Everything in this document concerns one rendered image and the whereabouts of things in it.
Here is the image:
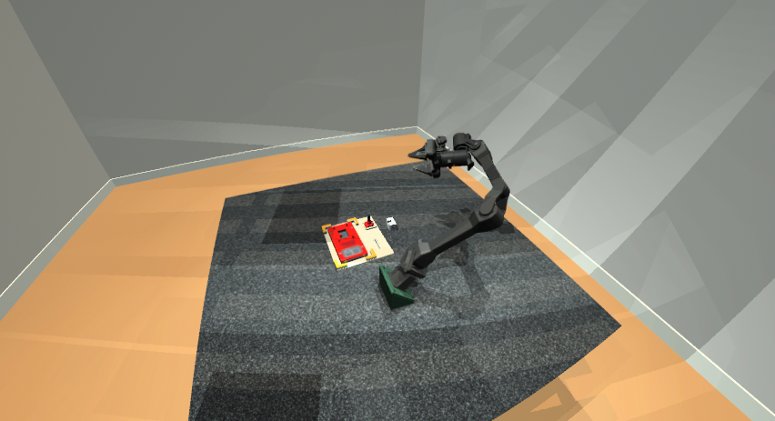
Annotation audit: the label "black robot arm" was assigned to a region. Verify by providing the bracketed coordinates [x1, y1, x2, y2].
[387, 133, 510, 292]

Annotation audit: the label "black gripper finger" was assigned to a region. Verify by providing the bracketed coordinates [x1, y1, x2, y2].
[413, 161, 433, 176]
[408, 142, 428, 161]

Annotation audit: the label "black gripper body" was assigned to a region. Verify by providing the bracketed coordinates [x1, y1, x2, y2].
[426, 139, 455, 178]

